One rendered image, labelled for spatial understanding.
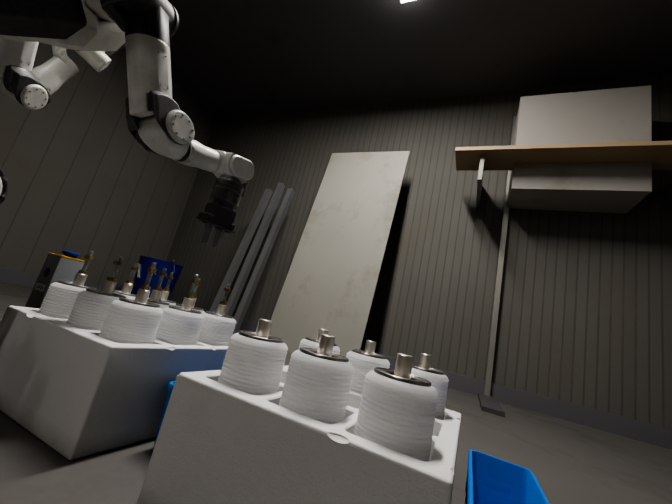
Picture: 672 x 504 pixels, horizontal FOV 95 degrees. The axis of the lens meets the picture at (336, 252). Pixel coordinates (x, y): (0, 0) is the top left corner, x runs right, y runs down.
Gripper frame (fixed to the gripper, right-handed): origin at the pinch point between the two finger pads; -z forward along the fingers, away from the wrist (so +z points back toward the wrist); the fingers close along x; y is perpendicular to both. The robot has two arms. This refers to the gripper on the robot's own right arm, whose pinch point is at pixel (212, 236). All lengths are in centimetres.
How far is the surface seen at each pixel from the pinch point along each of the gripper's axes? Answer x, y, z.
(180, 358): -13.0, -21.7, -31.6
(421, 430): -16, -74, -27
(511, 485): 19, -83, -39
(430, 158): 219, 13, 165
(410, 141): 216, 37, 186
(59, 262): -26.1, 21.9, -17.9
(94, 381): -28, -23, -35
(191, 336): -9.4, -18.1, -27.4
